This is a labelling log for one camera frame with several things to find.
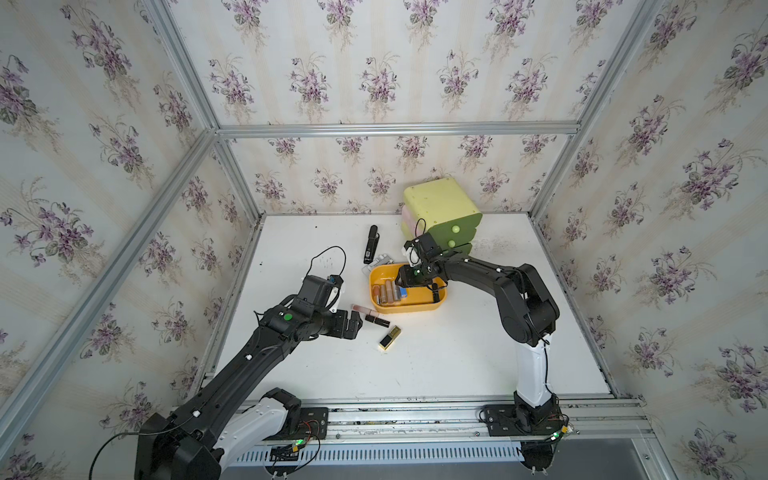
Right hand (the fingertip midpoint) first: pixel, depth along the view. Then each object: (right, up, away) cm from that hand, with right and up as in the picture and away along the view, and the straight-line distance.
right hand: (403, 281), depth 97 cm
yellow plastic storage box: (+5, -5, -3) cm, 8 cm away
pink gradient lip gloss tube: (-13, -8, -4) cm, 16 cm away
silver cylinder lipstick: (-2, -3, -1) cm, 4 cm away
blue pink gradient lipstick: (0, -4, +1) cm, 4 cm away
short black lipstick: (-8, -12, -7) cm, 16 cm away
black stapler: (-11, +12, +11) cm, 19 cm away
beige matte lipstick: (-5, -3, -1) cm, 6 cm away
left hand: (-15, -9, -19) cm, 26 cm away
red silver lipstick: (-9, -3, -1) cm, 9 cm away
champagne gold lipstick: (-7, -4, -1) cm, 8 cm away
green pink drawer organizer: (+12, +24, -4) cm, 27 cm away
